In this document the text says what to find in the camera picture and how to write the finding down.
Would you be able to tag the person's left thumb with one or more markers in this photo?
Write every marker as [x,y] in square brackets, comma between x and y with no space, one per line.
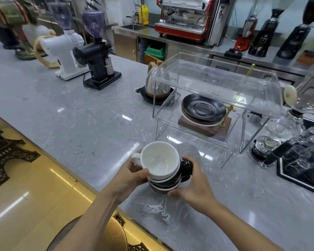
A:
[141,177]

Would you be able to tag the black coffee grinder purple hopper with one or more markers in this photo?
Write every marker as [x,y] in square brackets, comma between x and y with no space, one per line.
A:
[98,62]

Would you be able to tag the black ceramic cup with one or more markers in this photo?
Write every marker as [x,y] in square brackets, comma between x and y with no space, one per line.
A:
[184,167]

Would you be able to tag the black tray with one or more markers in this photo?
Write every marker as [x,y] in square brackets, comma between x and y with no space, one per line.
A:
[282,172]

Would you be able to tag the green bin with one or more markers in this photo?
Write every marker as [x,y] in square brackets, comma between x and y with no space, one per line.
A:
[155,50]

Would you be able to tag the cluster of clear glass cups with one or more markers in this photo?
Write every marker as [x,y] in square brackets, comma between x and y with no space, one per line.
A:
[301,156]

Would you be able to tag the black espresso grinder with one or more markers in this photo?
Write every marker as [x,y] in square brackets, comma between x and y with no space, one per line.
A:
[264,36]
[297,39]

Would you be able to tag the red espresso grinder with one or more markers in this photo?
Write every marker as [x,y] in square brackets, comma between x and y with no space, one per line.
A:
[244,36]

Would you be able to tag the black kettle base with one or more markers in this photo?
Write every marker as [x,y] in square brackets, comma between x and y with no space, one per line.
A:
[146,98]

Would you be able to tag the black tamper mat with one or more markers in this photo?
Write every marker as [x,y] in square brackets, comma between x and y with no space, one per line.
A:
[233,53]

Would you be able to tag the person's right hand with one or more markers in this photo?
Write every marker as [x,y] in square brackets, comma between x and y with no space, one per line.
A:
[196,185]

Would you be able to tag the steel back counter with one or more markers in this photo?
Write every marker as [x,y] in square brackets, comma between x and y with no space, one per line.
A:
[277,64]

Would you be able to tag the clear acrylic shelf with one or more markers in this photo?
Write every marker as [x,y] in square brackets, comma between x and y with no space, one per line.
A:
[225,75]

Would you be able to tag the person's left forearm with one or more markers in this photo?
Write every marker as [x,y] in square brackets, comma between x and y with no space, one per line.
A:
[89,222]

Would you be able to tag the white round filter disc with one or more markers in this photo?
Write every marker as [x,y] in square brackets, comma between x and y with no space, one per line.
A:
[290,95]

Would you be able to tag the dark metal tower model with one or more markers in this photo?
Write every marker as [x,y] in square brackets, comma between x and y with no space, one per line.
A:
[134,245]
[5,151]

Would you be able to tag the steel cabinet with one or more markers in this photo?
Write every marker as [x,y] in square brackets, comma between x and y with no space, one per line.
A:
[125,44]

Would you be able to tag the wooden box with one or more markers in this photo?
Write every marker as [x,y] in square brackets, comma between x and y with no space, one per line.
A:
[307,56]

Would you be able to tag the person's right forearm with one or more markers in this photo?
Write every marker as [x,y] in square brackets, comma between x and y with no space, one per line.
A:
[240,227]

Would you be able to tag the steel gooseneck kettle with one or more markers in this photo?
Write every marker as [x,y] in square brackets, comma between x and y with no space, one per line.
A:
[157,84]

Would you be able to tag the person's right thumb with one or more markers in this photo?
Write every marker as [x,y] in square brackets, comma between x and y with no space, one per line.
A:
[178,192]

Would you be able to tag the yellow bottle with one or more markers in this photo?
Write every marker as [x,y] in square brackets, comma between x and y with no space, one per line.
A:
[144,14]

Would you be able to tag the person's left hand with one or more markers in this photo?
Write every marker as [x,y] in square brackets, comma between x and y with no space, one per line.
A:
[125,177]

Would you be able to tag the brass green vintage grinder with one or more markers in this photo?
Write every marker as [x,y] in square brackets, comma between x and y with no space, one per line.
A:
[13,13]

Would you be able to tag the red espresso machine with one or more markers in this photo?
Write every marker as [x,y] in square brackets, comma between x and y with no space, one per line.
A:
[183,26]

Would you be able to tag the glass siphon coffee maker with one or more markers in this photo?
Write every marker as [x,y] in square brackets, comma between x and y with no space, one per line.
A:
[307,98]

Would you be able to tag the steel sink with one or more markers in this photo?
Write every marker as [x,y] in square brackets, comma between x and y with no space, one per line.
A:
[133,27]

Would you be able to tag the white ceramic cup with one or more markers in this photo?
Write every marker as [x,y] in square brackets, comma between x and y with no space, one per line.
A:
[162,159]

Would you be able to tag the white coffee grinder purple hopper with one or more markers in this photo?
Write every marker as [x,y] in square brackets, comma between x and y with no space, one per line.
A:
[65,52]

